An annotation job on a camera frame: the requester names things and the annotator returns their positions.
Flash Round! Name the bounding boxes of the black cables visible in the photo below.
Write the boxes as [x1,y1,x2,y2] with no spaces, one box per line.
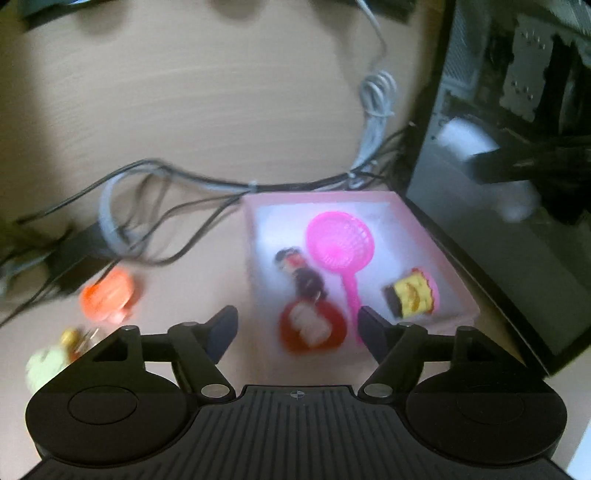
[0,127,416,324]

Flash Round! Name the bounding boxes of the looped grey cable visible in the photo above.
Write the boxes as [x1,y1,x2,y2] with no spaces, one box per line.
[99,175,259,252]

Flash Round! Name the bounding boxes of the black power adapter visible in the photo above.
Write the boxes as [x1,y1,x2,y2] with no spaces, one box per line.
[45,223,114,297]

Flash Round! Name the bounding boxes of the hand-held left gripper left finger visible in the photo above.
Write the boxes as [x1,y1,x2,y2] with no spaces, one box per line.
[87,305,239,402]

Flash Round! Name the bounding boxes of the wooden desktop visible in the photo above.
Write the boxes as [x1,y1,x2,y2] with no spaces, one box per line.
[0,0,591,480]

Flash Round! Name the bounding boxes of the bundled white cable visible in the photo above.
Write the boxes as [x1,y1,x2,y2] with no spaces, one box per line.
[347,0,399,188]

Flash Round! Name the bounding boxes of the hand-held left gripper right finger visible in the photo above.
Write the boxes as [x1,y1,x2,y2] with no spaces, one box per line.
[358,305,509,400]

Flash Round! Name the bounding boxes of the glass-sided computer case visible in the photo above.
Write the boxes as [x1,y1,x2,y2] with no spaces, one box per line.
[405,0,591,376]

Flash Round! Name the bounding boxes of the black red toy figure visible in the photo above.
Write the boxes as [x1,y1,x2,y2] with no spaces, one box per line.
[274,248,327,304]

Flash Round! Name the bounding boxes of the red toy plate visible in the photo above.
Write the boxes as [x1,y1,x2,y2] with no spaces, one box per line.
[277,299,348,354]

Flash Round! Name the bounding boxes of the pink toy strainer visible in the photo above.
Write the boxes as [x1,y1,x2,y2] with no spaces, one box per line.
[305,211,376,345]

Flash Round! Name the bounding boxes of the orange toy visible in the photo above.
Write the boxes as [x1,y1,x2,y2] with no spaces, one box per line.
[79,267,140,325]

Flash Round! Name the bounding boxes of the small yellow toy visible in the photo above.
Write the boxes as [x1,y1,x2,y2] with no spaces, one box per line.
[60,328,100,361]

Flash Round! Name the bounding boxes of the pink yellow toy cake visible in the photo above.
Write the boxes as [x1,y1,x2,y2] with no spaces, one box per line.
[382,267,441,320]

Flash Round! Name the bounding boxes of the pale green toy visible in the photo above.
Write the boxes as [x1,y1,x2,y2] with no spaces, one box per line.
[25,345,71,394]

